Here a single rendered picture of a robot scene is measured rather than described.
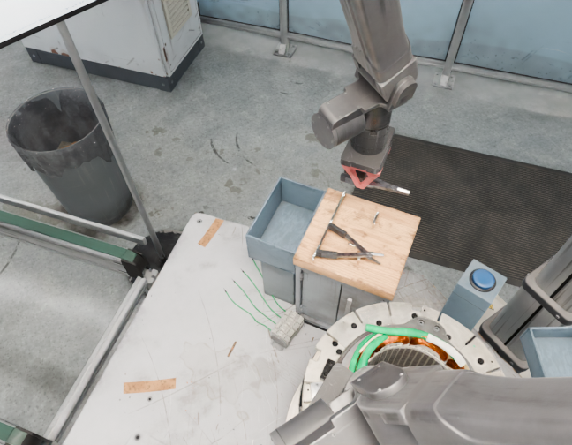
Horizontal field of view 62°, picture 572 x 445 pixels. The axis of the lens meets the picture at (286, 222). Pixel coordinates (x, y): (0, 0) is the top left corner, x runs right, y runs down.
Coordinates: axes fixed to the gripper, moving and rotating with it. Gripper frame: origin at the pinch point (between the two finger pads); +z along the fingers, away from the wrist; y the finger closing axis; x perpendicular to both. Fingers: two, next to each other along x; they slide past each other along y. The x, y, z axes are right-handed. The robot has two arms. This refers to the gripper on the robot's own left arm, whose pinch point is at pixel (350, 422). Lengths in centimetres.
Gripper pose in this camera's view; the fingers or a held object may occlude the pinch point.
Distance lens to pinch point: 66.0
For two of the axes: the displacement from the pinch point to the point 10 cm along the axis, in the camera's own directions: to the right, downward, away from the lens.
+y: 8.2, 5.0, -2.8
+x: 5.7, -7.2, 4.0
